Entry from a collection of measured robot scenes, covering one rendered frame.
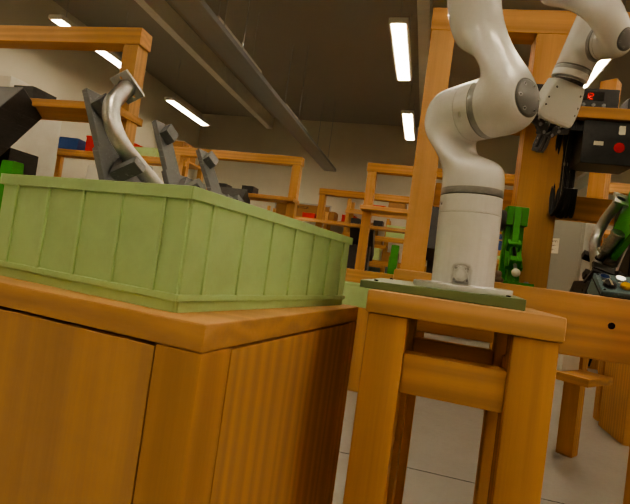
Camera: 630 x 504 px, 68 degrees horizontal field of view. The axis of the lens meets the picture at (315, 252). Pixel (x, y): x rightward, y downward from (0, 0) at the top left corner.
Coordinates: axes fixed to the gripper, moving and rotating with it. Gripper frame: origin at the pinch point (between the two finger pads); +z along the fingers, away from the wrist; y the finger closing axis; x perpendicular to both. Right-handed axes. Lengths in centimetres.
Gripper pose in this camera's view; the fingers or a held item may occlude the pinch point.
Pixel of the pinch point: (540, 143)
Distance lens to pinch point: 132.1
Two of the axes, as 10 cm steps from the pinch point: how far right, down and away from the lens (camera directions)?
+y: -9.4, -2.9, -1.9
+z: -3.3, 9.2, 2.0
